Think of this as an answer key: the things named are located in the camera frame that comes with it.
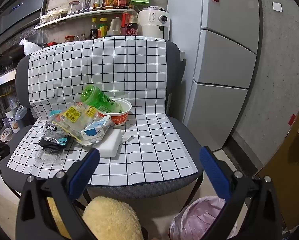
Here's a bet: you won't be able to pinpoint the green plastic bottle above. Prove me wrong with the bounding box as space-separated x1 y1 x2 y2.
81 84 123 113

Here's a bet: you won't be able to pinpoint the steel stove counter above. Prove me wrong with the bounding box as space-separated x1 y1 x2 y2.
0 69 17 92

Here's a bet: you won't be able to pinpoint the large red-label oil bottle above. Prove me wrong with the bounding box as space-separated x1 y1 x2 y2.
121 5 139 36

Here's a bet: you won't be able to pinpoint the brown cardboard box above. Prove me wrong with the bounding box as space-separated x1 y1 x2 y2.
254 102 299 231

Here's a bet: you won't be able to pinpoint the black wok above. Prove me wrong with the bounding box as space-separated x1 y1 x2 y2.
0 52 23 67

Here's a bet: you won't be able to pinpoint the grey upholstered chair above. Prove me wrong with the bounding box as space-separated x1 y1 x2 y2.
1 40 205 201

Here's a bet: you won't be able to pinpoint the dark soy sauce bottle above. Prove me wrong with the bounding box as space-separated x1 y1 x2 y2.
90 17 99 41

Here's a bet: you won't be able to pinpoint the translucent plastic canister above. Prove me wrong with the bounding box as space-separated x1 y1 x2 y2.
14 105 31 128

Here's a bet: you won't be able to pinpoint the white wall shelf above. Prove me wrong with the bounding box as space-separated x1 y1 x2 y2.
34 7 140 30

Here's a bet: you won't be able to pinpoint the yellow fuzzy clothing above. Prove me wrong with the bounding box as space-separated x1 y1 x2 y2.
47 196 144 240

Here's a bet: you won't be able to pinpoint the white black-checked cloth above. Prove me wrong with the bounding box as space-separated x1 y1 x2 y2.
6 35 199 186

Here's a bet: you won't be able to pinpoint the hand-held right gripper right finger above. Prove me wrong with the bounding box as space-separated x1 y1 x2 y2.
199 146 286 240

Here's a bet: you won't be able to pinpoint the black range hood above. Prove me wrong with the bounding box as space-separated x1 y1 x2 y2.
0 0 52 50

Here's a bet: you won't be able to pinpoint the white plastic bag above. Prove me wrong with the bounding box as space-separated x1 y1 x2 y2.
19 38 42 56

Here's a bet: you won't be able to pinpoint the orange white noodle bowl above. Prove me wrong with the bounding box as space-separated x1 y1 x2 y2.
97 97 132 127

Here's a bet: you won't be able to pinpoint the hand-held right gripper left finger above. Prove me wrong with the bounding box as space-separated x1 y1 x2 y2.
16 148 100 240

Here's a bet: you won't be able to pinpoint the grey refrigerator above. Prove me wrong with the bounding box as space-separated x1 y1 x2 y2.
167 0 261 153

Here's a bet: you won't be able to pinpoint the printed paper bucket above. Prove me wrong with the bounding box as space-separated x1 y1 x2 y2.
4 109 20 133

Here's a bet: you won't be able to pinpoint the white kitchen appliance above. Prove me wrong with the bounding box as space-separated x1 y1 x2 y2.
138 6 170 41

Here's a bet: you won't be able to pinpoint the clear wrapper with yellow label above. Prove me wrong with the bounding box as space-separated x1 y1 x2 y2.
59 101 99 131

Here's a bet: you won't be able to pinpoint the green yellow-capped bottle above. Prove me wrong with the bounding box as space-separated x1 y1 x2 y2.
98 18 108 39

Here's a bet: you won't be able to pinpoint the white plastic jug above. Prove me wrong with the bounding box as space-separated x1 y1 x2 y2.
106 17 122 37

